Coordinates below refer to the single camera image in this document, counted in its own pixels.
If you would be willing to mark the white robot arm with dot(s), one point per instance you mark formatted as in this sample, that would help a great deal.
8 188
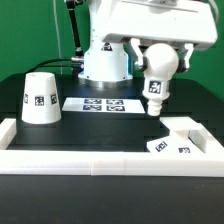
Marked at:
106 63

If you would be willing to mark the black camera stand pole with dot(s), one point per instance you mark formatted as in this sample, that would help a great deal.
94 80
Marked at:
71 4

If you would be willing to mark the white U-shaped fence frame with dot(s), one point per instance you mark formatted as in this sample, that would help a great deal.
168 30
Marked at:
210 163

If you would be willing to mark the white lamp base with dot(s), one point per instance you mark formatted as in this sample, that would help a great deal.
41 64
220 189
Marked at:
177 142

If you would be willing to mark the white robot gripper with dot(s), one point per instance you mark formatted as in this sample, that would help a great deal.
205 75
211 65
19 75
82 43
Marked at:
175 22

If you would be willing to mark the white marker tag sheet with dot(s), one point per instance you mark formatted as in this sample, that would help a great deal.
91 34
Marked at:
102 105

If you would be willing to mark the white lamp shade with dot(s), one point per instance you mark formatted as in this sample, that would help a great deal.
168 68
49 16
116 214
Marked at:
40 99

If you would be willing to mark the white lamp bulb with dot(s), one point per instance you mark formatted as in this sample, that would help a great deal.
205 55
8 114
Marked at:
162 64

